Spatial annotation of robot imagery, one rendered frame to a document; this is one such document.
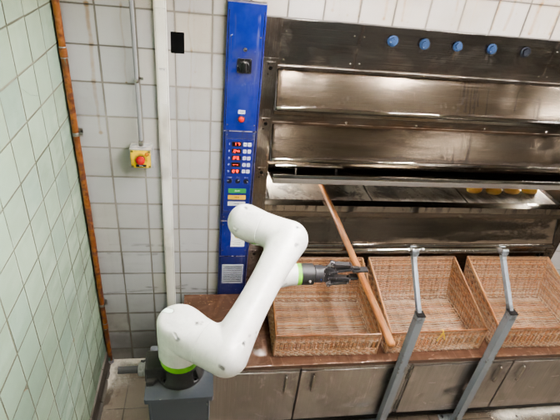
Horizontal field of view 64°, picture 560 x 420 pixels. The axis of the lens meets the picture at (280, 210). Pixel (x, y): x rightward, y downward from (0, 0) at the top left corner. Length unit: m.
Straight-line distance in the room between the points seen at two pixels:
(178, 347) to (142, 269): 1.32
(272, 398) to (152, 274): 0.94
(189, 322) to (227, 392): 1.20
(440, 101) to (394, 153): 0.33
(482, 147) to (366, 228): 0.74
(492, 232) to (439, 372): 0.88
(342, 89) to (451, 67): 0.52
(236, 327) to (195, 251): 1.26
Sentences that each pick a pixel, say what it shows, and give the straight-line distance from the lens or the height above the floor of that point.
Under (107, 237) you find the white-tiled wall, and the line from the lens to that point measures 2.52.
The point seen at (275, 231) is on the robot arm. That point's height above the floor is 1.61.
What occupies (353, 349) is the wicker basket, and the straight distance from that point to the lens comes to 2.47.
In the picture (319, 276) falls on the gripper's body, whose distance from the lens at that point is 1.91.
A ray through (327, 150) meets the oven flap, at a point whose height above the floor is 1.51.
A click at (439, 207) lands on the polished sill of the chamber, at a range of 2.68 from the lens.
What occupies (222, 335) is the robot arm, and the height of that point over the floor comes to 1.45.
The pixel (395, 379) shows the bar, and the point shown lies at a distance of 2.58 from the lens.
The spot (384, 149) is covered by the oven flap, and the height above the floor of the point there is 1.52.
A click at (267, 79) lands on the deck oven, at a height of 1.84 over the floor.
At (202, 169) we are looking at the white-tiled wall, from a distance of 2.25.
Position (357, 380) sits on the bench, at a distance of 2.61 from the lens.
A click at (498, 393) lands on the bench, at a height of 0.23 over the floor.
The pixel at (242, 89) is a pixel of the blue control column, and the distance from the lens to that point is 2.06.
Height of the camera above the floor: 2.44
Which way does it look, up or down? 33 degrees down
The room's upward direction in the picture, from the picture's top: 7 degrees clockwise
